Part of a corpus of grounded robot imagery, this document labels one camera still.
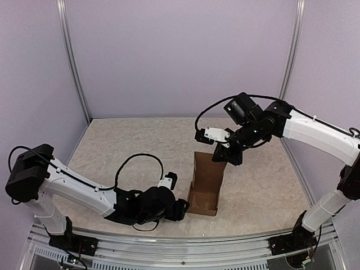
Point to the front aluminium frame rail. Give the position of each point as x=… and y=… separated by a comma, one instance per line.
x=119, y=251

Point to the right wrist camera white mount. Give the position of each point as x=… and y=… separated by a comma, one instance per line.
x=210, y=135

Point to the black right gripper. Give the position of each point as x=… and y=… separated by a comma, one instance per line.
x=226, y=155

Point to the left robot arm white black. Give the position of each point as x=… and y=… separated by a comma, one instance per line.
x=36, y=175

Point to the aluminium frame post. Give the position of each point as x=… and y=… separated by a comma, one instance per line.
x=295, y=39
x=65, y=29

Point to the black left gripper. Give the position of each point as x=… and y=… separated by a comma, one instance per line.
x=178, y=212

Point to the left aluminium frame post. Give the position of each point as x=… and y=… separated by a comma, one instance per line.
x=65, y=29

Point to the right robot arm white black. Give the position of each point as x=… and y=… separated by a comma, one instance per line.
x=294, y=126

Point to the right aluminium frame post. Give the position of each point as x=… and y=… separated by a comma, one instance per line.
x=295, y=39

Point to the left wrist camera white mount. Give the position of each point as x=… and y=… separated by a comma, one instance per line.
x=169, y=181

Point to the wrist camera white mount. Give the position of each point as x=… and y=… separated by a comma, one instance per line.
x=210, y=135
x=169, y=181

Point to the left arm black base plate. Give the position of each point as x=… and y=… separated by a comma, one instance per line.
x=79, y=244

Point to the brown cardboard box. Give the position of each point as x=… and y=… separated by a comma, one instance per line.
x=204, y=190

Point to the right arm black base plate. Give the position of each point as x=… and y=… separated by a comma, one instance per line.
x=288, y=243

